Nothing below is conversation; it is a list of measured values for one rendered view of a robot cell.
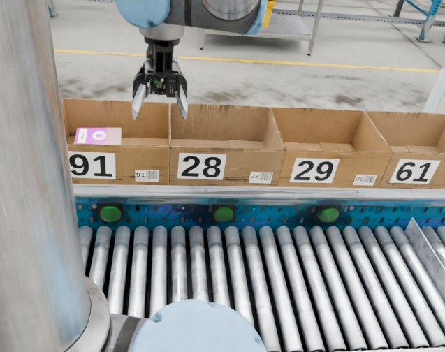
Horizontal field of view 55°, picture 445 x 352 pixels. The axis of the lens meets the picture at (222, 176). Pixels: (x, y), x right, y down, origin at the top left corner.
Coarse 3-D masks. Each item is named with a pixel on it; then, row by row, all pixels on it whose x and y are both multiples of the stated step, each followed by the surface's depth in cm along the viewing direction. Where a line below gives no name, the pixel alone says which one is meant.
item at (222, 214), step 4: (220, 208) 149; (224, 208) 149; (228, 208) 150; (216, 212) 150; (220, 212) 150; (224, 212) 150; (228, 212) 150; (232, 212) 151; (216, 216) 151; (220, 216) 151; (224, 216) 151; (228, 216) 151; (232, 216) 152; (220, 220) 152; (224, 220) 152; (228, 220) 153
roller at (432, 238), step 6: (426, 228) 166; (432, 228) 167; (426, 234) 165; (432, 234) 163; (432, 240) 162; (438, 240) 161; (432, 246) 160; (438, 246) 159; (438, 252) 157; (444, 252) 156; (444, 258) 155; (444, 264) 154
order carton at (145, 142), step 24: (72, 120) 162; (96, 120) 163; (120, 120) 164; (144, 120) 165; (168, 120) 163; (72, 144) 135; (96, 144) 136; (144, 144) 167; (168, 144) 156; (120, 168) 143; (144, 168) 144; (168, 168) 145
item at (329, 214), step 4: (328, 208) 155; (332, 208) 155; (324, 212) 155; (328, 212) 155; (332, 212) 155; (336, 212) 156; (320, 216) 156; (324, 216) 156; (328, 216) 156; (332, 216) 156; (336, 216) 157; (324, 220) 157; (328, 220) 158; (332, 220) 158
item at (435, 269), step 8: (408, 224) 163; (416, 224) 158; (408, 232) 163; (416, 232) 158; (416, 240) 157; (424, 240) 153; (416, 248) 157; (424, 248) 153; (424, 256) 153; (432, 256) 148; (424, 264) 153; (432, 264) 148; (440, 264) 144; (432, 272) 148; (440, 272) 144; (432, 280) 148; (440, 280) 144; (440, 288) 144
